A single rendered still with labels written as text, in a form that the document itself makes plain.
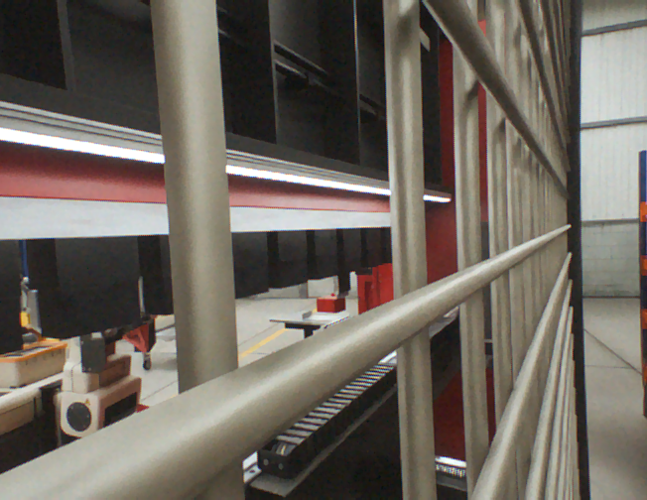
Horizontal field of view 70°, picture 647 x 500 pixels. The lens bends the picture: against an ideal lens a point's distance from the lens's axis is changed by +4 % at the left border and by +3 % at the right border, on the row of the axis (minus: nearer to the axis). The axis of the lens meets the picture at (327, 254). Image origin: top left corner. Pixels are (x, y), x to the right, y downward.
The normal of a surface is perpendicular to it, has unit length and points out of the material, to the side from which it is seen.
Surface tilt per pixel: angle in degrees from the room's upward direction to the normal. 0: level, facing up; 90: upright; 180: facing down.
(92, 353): 90
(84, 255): 90
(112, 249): 90
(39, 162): 90
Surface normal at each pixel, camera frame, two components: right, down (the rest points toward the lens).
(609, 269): -0.27, 0.07
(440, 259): -0.49, 0.07
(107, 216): 0.87, -0.01
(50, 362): 0.96, 0.00
